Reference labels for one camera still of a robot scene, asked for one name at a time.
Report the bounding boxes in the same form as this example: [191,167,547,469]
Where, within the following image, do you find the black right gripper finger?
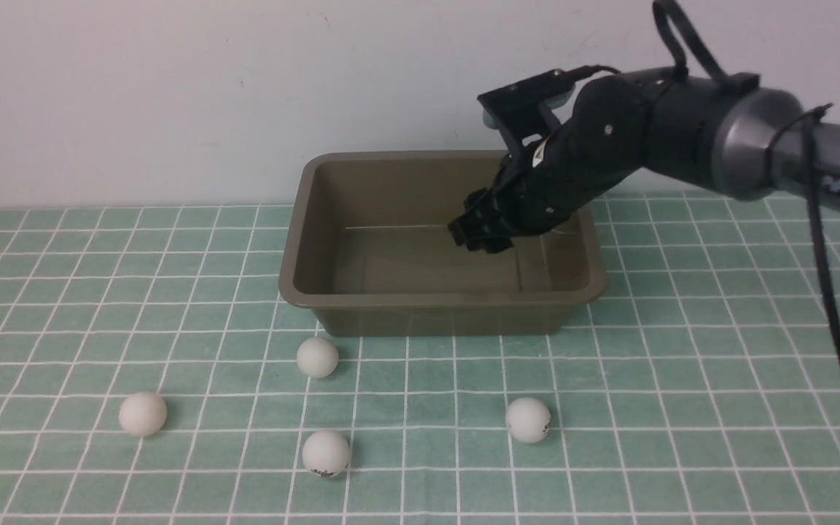
[464,215,516,254]
[448,188,494,249]

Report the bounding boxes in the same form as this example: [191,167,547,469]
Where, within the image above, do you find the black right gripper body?
[489,74,656,237]

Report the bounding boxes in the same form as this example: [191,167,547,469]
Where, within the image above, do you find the white ping-pong ball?
[505,397,551,444]
[296,336,340,379]
[301,429,352,478]
[117,392,168,438]

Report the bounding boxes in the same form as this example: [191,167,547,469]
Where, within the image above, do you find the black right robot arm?
[448,66,840,254]

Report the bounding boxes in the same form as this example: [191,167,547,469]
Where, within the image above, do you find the olive plastic storage bin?
[278,152,609,337]

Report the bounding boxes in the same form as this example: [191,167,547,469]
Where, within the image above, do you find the green checkered tablecloth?
[0,192,840,524]

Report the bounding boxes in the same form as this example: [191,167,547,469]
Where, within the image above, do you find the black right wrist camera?
[477,69,579,158]

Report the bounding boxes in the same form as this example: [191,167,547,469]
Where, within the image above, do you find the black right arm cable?
[652,0,840,525]

